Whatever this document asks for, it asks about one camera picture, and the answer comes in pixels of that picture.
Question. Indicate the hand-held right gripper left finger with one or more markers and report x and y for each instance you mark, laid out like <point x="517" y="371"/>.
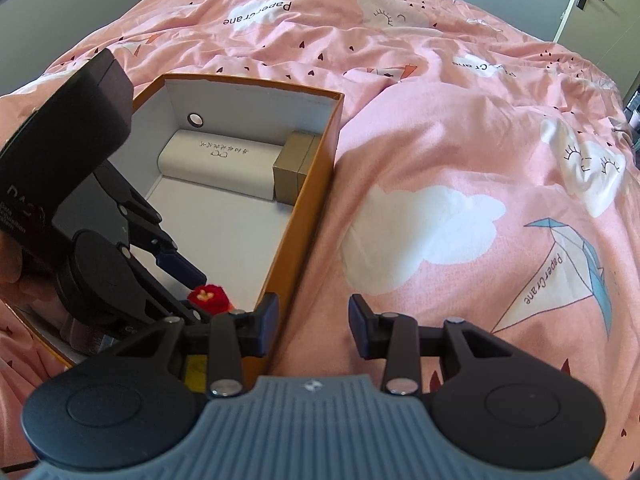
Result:
<point x="266" y="322"/>

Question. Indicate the pink printed blanket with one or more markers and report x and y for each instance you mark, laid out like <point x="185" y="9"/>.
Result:
<point x="450" y="135"/>

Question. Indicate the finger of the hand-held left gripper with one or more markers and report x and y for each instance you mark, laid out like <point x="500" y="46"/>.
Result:
<point x="165" y="302"/>
<point x="180" y="267"/>

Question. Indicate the yellow small packet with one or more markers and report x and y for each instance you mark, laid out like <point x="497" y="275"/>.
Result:
<point x="197" y="370"/>

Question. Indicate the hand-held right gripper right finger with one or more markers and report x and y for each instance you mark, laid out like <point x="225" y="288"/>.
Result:
<point x="359" y="327"/>

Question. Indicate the white long box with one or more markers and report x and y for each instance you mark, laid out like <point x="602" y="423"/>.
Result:
<point x="220" y="170"/>

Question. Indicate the gold small box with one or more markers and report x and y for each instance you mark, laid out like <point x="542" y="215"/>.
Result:
<point x="290" y="170"/>

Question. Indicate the orange cardboard box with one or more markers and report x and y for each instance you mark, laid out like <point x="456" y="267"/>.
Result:
<point x="310" y="200"/>

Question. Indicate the person's left hand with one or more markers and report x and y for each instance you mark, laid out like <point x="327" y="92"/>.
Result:
<point x="11" y="262"/>

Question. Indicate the grey door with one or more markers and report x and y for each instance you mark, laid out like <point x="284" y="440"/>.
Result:
<point x="610" y="35"/>

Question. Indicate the red orange crochet toy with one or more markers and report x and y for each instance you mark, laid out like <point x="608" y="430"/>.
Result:
<point x="207" y="297"/>

